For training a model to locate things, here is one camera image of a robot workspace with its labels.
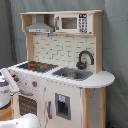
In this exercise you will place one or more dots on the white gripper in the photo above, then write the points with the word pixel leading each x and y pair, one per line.
pixel 12 84

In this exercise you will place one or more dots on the white oven door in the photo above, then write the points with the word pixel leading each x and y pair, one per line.
pixel 29 101

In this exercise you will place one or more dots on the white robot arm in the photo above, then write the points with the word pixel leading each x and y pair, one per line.
pixel 8 86

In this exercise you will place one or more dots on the wooden toy kitchen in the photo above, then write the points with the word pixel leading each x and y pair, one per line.
pixel 73 50

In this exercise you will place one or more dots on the left red oven knob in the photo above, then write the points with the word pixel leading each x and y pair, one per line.
pixel 16 79

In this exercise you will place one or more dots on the red oven knob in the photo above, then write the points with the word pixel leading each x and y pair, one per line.
pixel 16 79
pixel 34 83

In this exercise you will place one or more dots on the right red oven knob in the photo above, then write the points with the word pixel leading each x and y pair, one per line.
pixel 34 83

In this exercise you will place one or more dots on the black stovetop red burners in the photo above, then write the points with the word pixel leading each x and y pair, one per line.
pixel 37 66

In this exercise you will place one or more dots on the grey backdrop curtain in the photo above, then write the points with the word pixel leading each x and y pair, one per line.
pixel 115 43

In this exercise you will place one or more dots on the white fridge door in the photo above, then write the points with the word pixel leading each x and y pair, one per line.
pixel 63 105

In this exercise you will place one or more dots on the grey range hood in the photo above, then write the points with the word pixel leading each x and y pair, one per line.
pixel 41 23

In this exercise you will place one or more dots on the grey toy sink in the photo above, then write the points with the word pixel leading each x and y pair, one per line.
pixel 73 74

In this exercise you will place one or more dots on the white toy microwave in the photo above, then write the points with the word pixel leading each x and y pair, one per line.
pixel 73 23

